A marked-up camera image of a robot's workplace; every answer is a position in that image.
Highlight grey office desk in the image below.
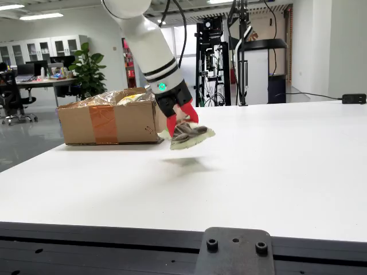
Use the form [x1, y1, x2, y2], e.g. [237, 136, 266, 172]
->
[15, 76, 80, 108]

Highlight thin black adapter cable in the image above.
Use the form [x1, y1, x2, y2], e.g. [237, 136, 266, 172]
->
[275, 92, 343, 101]

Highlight green sunflower seed snack packet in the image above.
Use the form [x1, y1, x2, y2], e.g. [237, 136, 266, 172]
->
[157, 114, 216, 151]

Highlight white glass door wall cabinets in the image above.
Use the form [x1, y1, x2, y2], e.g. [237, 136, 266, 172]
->
[0, 34, 88, 67]

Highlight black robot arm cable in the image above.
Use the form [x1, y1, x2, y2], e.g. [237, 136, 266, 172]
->
[161, 0, 188, 69]

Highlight yellow snack packet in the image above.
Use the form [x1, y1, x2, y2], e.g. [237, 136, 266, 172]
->
[117, 93, 144, 106]

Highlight white cabinet with black top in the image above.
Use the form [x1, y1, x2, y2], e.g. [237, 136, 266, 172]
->
[235, 38, 288, 104]

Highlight black aluminium table rail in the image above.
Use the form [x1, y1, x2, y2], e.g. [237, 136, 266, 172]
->
[0, 221, 367, 275]

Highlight red shelf unit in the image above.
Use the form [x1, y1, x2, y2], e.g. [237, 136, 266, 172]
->
[122, 38, 138, 88]

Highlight cardboard box with brown tape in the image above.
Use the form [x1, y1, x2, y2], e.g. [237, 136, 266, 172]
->
[57, 87, 169, 146]

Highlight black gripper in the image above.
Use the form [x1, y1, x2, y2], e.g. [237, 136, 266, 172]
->
[154, 81, 200, 138]

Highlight black jointed stand pole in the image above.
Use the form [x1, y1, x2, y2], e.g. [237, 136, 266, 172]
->
[227, 0, 253, 107]

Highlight black power adapter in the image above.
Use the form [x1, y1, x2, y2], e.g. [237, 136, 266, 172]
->
[342, 93, 367, 105]

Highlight black office chair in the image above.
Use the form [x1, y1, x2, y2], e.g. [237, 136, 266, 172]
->
[0, 70, 39, 126]

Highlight green potted plant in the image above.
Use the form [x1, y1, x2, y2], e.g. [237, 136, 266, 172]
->
[68, 42, 108, 100]

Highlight black equipment rack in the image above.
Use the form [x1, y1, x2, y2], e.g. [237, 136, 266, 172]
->
[194, 15, 232, 108]

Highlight long ceiling light panel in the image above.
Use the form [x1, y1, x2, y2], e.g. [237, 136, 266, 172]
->
[19, 12, 64, 21]

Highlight clear crinkled plastic snack bag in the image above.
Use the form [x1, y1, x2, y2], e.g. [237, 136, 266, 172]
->
[83, 89, 156, 107]

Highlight small black computer monitor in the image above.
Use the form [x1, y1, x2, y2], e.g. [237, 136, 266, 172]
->
[16, 62, 36, 77]

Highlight hanging black cable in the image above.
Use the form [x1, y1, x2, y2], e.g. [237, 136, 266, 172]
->
[263, 0, 279, 76]

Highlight wide black computer monitor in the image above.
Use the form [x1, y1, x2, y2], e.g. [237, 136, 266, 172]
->
[25, 60, 49, 76]

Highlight dark metal corner bracket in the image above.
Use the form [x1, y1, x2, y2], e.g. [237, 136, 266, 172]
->
[193, 226, 276, 275]

